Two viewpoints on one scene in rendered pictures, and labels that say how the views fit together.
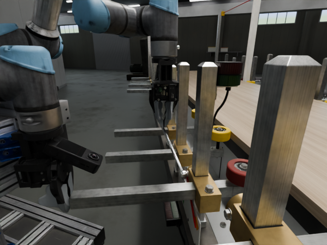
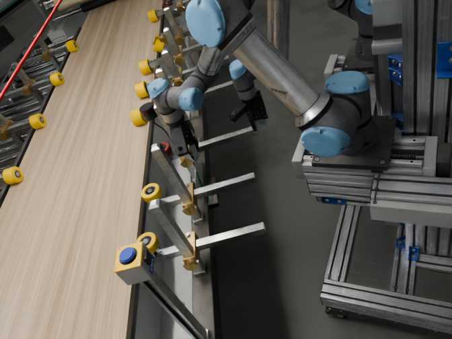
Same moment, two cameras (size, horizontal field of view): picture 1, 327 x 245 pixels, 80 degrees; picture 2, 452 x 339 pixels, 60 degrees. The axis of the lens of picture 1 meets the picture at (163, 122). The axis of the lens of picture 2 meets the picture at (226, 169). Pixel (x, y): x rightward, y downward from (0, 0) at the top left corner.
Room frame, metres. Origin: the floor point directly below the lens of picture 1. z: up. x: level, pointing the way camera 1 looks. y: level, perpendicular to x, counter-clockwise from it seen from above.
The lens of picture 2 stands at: (1.72, 0.49, 1.92)
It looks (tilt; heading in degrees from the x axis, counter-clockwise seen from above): 42 degrees down; 199
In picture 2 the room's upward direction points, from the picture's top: 25 degrees counter-clockwise
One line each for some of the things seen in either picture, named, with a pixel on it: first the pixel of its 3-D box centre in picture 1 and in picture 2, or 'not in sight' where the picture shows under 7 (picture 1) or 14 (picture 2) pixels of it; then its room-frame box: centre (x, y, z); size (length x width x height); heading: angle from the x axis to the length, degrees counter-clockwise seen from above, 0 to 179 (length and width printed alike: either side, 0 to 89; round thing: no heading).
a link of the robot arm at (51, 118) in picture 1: (40, 118); (246, 91); (0.37, 0.24, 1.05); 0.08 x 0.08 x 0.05
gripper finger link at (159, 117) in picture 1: (159, 114); (194, 148); (0.58, 0.01, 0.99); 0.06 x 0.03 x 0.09; 6
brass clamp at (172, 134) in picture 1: (172, 129); (191, 251); (0.92, -0.04, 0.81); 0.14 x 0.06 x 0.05; 6
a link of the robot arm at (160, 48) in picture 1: (165, 50); (171, 114); (0.59, 0.00, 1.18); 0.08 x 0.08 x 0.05
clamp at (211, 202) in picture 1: (202, 185); (185, 153); (0.43, -0.10, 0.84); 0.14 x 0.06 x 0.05; 6
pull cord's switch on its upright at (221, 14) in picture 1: (218, 47); not in sight; (3.37, -0.88, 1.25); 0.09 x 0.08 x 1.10; 6
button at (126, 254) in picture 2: not in sight; (128, 255); (1.20, -0.01, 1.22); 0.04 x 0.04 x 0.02
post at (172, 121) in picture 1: (171, 114); (183, 245); (0.94, -0.04, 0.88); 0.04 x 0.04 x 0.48; 6
